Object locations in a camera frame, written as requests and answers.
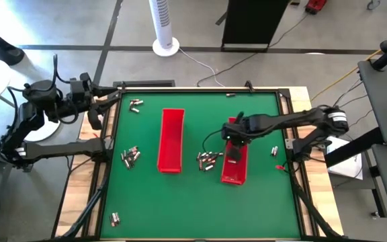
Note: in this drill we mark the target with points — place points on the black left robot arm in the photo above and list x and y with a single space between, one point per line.
62 148

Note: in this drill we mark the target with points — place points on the small red clip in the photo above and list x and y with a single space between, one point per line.
279 167

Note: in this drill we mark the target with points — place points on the Energizer Max AAA battery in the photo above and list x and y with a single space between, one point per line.
212 155

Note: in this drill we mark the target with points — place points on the pile of loose batteries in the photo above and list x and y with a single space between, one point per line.
207 158

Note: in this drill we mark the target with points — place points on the wooden work table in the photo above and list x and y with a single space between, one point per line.
79 181

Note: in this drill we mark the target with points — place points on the metal angle bracket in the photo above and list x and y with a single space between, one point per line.
289 144

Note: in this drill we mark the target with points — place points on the green table mat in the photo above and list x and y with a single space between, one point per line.
197 208

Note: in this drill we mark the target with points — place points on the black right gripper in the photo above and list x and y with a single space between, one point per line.
235 134

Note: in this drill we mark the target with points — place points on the copper-top Duracell battery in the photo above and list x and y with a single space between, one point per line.
200 164
210 162

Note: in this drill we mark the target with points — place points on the black partition panel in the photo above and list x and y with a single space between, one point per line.
252 20

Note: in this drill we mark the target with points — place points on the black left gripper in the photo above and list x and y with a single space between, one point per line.
82 92

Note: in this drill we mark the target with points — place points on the white round base plate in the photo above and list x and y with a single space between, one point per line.
50 131

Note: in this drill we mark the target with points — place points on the black curved stand leg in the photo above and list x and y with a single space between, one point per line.
3 51

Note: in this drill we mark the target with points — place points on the red plastic bin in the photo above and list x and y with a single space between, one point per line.
235 173
170 141

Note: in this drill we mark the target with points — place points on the red power tool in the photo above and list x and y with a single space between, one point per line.
316 6

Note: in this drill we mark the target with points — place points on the white tower fan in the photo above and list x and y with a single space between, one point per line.
161 20

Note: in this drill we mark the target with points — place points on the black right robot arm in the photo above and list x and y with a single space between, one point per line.
291 117

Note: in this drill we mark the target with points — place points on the black desk beam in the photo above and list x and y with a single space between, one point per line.
354 146

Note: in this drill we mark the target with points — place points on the white box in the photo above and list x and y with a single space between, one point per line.
344 161

